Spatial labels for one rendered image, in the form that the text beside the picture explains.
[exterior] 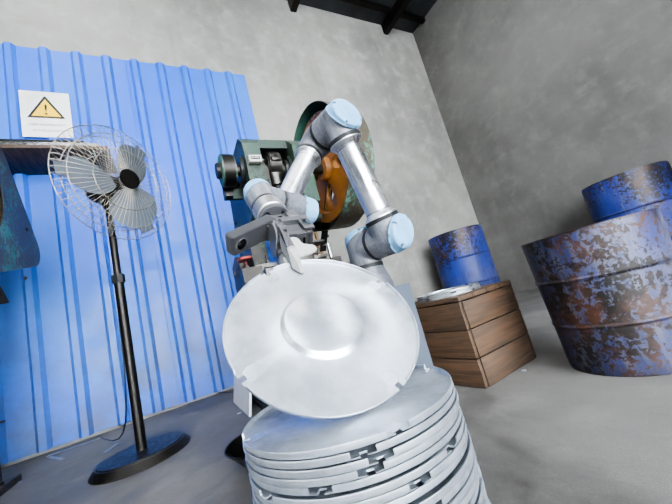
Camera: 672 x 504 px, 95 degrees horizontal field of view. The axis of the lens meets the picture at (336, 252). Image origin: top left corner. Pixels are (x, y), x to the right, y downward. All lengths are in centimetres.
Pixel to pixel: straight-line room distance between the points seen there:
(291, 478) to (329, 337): 17
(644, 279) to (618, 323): 15
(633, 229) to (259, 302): 114
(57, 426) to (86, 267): 106
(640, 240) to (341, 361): 108
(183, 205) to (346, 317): 262
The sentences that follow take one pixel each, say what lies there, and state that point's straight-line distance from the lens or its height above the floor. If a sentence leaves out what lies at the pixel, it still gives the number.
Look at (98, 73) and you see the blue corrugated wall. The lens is 372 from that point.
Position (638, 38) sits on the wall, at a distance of 432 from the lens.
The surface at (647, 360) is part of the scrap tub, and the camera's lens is 135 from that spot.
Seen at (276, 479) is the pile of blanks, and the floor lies 29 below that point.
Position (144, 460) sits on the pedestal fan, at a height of 3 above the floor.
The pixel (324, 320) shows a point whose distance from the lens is 48.
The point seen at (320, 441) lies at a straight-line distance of 38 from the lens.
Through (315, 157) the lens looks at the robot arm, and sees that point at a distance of 112.
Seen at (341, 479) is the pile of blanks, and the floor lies 28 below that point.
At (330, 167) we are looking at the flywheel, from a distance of 208.
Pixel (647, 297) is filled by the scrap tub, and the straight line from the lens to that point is 132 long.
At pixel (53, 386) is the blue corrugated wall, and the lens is 290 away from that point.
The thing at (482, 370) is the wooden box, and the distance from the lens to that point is 136.
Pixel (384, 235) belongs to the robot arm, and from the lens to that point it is 100.
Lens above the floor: 44
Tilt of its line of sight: 9 degrees up
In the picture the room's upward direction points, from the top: 15 degrees counter-clockwise
